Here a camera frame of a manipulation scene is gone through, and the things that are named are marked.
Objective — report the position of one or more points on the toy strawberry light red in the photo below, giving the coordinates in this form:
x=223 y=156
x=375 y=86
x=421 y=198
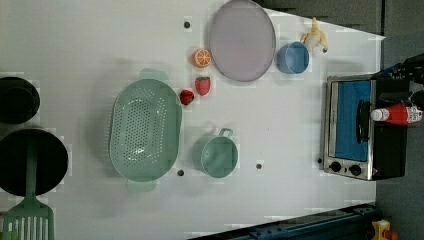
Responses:
x=202 y=85

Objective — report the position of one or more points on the green measuring cup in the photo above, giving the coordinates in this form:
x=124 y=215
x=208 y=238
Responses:
x=216 y=156

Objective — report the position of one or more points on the green slotted spatula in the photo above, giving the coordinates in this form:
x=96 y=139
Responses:
x=30 y=219

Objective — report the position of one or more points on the toy strawberry dark red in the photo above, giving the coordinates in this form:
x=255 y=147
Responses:
x=186 y=97

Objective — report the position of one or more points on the toy orange half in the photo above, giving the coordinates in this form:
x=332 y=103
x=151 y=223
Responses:
x=201 y=58

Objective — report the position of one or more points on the black toaster oven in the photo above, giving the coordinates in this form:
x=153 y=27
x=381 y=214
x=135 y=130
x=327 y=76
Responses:
x=355 y=145

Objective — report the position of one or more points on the peeled toy banana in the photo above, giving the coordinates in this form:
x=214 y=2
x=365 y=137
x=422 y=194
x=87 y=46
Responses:
x=315 y=37

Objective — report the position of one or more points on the large black round pan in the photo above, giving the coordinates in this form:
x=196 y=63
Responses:
x=52 y=161

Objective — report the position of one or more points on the green perforated colander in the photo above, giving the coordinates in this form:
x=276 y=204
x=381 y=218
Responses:
x=145 y=130

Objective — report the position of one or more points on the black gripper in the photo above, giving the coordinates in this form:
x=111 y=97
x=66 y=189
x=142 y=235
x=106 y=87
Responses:
x=410 y=71

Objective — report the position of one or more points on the grey round plate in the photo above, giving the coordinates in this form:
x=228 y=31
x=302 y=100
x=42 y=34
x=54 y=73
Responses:
x=242 y=40

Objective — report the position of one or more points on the blue cup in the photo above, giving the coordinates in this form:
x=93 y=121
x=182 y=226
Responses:
x=293 y=58

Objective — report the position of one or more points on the red ketchup bottle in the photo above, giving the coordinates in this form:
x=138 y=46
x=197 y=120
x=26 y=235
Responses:
x=398 y=114

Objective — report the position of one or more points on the blue metal frame rail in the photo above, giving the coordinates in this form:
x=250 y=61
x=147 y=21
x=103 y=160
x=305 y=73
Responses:
x=350 y=223

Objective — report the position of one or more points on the small black round pot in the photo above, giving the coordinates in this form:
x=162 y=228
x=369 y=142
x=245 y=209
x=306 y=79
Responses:
x=19 y=100

